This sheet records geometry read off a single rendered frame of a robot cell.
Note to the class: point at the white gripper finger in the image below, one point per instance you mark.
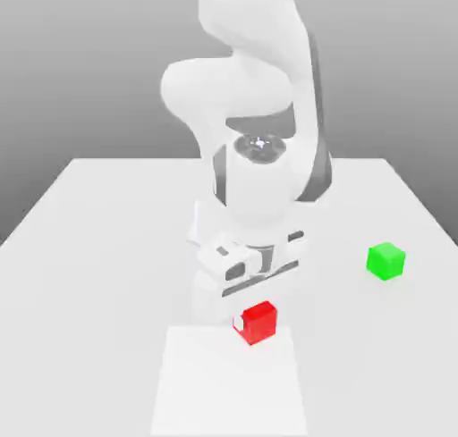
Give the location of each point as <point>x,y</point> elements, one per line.
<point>238,323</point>

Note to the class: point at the small red cube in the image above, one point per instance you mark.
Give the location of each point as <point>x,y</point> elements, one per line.
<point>263,322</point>

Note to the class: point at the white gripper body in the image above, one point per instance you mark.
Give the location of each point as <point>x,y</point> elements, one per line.
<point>250,294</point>

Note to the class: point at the small green cube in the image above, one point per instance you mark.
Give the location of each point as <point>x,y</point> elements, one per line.
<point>385,262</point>

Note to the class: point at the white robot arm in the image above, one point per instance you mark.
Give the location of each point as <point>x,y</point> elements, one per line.
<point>257,68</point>

